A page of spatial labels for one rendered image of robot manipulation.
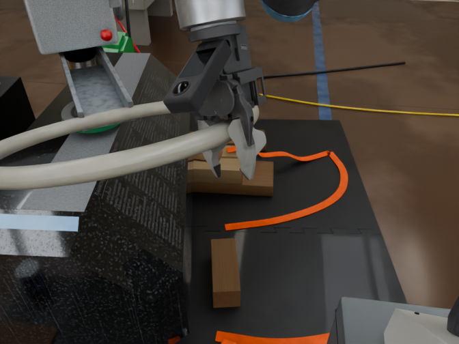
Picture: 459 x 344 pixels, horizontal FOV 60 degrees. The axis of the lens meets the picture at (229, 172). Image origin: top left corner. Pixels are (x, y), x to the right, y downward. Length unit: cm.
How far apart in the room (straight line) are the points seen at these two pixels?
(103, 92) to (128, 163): 63
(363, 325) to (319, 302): 103
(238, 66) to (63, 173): 27
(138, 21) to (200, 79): 392
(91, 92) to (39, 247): 43
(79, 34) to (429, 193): 211
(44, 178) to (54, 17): 76
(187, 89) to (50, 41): 80
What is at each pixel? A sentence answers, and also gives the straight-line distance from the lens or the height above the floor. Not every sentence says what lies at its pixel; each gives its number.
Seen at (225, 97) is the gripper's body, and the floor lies 134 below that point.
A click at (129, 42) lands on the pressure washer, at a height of 52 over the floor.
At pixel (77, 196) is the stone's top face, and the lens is 118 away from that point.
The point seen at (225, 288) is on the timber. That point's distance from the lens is 178.
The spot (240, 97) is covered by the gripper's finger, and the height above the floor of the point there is 134.
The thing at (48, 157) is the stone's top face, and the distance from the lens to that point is 136.
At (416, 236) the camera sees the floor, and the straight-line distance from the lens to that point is 236.
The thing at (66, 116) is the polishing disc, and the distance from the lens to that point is 144.
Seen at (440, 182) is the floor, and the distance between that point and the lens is 278.
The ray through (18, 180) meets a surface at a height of 128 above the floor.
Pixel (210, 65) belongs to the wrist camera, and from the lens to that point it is 51.
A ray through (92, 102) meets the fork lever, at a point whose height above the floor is 110.
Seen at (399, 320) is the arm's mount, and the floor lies 96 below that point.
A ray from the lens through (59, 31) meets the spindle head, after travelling 124.
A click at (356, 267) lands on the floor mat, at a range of 208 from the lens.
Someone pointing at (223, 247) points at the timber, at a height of 14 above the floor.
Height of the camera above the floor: 159
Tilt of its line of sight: 39 degrees down
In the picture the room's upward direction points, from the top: straight up
